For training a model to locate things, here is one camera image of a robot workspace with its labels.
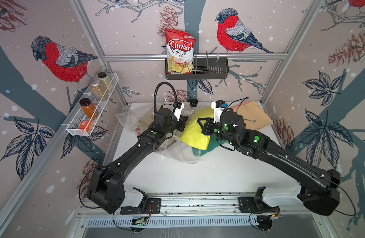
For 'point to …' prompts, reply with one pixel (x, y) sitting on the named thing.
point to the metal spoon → (251, 120)
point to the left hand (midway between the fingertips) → (190, 114)
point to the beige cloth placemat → (255, 117)
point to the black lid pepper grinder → (194, 102)
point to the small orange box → (86, 125)
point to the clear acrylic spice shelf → (74, 124)
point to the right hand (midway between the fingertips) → (197, 120)
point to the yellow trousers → (193, 134)
